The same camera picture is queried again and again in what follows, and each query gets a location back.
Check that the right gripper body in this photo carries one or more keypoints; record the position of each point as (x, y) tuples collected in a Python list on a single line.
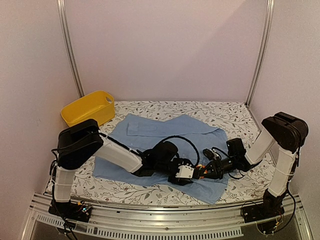
[(219, 168)]

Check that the yellow plastic basket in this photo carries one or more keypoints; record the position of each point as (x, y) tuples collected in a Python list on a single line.
[(98, 105)]

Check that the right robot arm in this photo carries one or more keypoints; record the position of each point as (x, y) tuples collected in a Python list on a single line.
[(285, 130)]

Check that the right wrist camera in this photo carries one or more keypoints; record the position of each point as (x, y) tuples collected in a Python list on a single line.
[(233, 152)]

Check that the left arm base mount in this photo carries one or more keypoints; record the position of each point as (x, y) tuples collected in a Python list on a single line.
[(79, 211)]

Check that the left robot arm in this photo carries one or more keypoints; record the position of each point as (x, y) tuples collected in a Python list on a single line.
[(84, 140)]

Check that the aluminium front rail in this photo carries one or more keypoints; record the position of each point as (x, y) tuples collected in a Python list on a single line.
[(111, 221)]

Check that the blue button-up shirt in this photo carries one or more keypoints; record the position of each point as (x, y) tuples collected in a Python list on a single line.
[(190, 135)]

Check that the aluminium corner post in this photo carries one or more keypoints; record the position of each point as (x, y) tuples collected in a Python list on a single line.
[(262, 50), (61, 7)]

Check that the right aluminium corner post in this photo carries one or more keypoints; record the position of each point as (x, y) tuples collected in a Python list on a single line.
[(262, 50)]

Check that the yellow orange flower brooch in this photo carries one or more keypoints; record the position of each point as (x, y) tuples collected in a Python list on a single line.
[(202, 171)]

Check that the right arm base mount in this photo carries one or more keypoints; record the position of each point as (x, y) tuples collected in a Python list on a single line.
[(262, 212)]

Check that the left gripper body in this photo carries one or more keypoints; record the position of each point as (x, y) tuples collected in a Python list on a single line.
[(174, 181)]

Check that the left aluminium corner post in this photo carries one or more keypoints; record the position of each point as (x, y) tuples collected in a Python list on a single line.
[(61, 7)]

